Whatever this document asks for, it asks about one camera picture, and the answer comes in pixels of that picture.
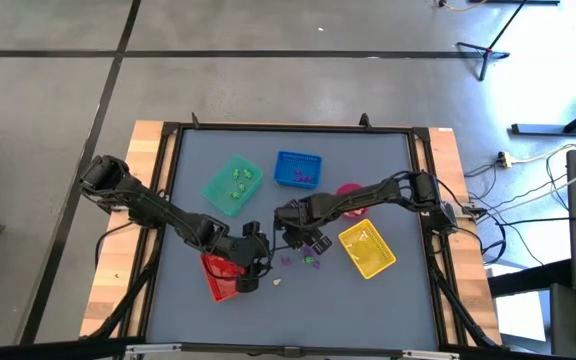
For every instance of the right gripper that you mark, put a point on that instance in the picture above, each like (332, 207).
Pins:
(300, 239)

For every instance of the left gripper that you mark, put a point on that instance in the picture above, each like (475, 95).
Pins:
(248, 272)

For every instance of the red plastic basket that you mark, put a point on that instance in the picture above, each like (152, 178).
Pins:
(218, 285)

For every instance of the purple plastic spider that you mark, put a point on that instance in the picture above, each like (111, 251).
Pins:
(316, 265)
(307, 178)
(308, 251)
(298, 173)

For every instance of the blue plastic basket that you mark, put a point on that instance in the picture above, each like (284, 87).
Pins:
(288, 162)

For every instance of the green toy block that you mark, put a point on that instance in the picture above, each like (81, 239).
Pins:
(235, 195)

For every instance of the green plastic skeleton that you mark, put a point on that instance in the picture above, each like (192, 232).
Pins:
(236, 174)
(248, 173)
(308, 259)
(242, 187)

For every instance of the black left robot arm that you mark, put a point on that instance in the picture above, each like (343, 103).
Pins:
(168, 215)

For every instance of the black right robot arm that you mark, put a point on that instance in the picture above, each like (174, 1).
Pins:
(368, 197)

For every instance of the beige plastic skull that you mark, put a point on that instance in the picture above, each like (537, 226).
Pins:
(277, 282)

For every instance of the yellow plastic basket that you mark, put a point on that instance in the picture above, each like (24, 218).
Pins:
(368, 250)

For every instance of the pink plastic bowl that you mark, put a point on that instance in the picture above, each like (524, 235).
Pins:
(348, 189)

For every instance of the teal translucent plastic bin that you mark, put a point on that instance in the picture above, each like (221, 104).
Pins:
(223, 185)

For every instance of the wooden table board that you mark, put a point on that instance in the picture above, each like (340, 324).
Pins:
(113, 280)

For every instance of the white power plug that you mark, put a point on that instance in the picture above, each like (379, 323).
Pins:
(505, 160)

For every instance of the black floor stand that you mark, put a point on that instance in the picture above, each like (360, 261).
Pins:
(543, 129)

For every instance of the black tripod stand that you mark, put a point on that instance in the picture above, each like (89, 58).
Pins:
(488, 50)

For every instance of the silver frame bracket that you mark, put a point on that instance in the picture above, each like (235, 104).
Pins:
(424, 212)

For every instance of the silver beam bracket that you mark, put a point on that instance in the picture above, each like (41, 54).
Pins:
(430, 355)
(153, 348)

